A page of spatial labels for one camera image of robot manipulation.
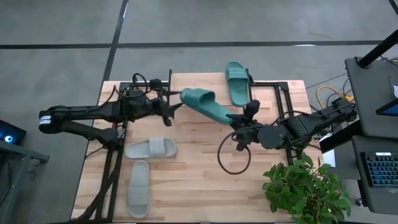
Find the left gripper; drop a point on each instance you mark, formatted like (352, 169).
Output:
(157, 105)

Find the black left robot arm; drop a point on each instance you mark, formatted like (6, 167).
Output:
(93, 112)

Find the black metal table frame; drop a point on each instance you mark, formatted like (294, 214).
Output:
(267, 84)

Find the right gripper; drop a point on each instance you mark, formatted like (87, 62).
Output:
(248, 133)

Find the wooden shelf black metal frame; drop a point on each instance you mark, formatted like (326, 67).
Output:
(199, 81)

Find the teal slide sandal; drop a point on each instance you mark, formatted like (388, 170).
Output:
(205, 107)
(237, 90)

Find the grey slide sandal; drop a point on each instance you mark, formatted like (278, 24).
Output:
(149, 148)
(137, 189)

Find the white paper sheet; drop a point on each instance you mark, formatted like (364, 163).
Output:
(330, 158)

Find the grey side table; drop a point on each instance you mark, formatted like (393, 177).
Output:
(18, 151)

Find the green potted plant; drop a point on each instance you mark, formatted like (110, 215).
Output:
(304, 193)

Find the backlit keyboard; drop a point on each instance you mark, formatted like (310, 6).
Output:
(382, 169)

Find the black computer monitor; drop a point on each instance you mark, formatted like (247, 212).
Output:
(390, 109)

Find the black desk beam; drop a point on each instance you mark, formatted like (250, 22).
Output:
(339, 138)

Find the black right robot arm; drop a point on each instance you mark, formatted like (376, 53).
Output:
(311, 124)

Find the black computer blue light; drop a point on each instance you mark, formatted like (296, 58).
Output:
(12, 132)

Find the black metal post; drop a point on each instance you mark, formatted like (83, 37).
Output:
(377, 49)

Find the grey desk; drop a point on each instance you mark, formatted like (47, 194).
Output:
(370, 102)
(377, 199)

